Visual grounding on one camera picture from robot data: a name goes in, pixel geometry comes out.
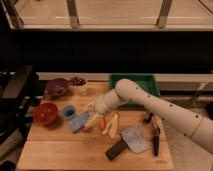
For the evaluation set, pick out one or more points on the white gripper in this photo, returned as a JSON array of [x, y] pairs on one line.
[[104, 104]]

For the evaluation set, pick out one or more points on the blue sponge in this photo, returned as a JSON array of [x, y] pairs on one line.
[[77, 122]]

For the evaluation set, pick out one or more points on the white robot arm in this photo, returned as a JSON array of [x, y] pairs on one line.
[[196, 127]]

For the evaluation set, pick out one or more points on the purple bowl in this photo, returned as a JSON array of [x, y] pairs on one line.
[[57, 87]]

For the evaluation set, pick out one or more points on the red bowl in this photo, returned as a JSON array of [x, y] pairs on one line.
[[45, 114]]

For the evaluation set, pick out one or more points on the orange carrot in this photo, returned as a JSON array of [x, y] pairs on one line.
[[102, 123]]

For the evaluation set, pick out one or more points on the blue cup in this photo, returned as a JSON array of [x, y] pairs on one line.
[[69, 112]]

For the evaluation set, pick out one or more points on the white cup with dark contents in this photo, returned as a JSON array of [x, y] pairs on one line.
[[80, 83]]

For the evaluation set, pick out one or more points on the green plastic tray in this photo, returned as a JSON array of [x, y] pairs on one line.
[[148, 83]]

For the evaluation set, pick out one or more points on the black equipment stand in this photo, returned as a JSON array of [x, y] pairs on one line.
[[16, 96]]

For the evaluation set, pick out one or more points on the grey cleaver with black handle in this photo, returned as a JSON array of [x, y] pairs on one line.
[[131, 138]]

